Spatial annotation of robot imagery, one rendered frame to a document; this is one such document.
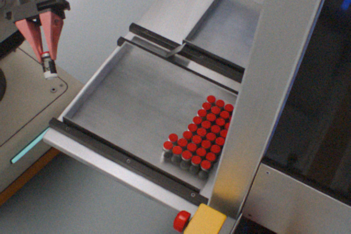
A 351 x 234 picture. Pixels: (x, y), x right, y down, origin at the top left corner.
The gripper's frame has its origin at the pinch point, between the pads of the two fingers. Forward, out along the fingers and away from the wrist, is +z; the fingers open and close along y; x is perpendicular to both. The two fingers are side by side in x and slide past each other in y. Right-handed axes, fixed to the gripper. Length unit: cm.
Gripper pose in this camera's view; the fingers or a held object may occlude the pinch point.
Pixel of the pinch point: (46, 56)
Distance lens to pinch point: 104.9
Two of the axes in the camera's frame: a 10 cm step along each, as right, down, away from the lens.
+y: 9.6, -2.4, -1.3
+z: 2.3, 9.7, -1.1
